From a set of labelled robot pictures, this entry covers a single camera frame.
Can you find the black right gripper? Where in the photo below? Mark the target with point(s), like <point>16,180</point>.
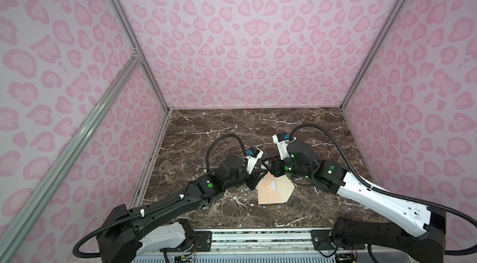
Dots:
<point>274,168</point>

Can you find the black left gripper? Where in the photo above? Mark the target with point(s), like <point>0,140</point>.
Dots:
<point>255,177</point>

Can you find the peach paper envelope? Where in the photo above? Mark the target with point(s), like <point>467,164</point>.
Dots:
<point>274,190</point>

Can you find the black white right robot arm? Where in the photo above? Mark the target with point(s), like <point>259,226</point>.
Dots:
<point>413,228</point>

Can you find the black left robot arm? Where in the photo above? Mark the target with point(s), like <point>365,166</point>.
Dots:
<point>124,229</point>

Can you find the left diagonal aluminium strut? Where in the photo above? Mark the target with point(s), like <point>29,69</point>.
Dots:
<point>27,217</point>

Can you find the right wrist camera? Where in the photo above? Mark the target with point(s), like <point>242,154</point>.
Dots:
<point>282,142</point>

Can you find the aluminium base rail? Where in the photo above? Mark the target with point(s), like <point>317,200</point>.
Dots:
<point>171,244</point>

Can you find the right corner aluminium post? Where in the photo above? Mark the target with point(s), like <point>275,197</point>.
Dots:
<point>385,29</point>

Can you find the corner aluminium post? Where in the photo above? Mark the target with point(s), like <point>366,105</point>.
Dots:
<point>126,26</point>
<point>385,29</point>

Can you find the left corner aluminium post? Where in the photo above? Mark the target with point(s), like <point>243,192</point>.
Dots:
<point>126,26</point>

